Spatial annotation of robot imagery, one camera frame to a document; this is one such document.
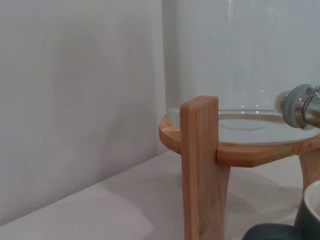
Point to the dark teal ceramic mug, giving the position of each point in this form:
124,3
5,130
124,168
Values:
310,215

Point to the wooden dispenser stand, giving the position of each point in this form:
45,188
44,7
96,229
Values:
200,162

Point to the glass water dispenser jar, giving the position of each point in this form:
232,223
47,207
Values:
237,62

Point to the chrome faucet tap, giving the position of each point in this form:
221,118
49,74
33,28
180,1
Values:
300,107

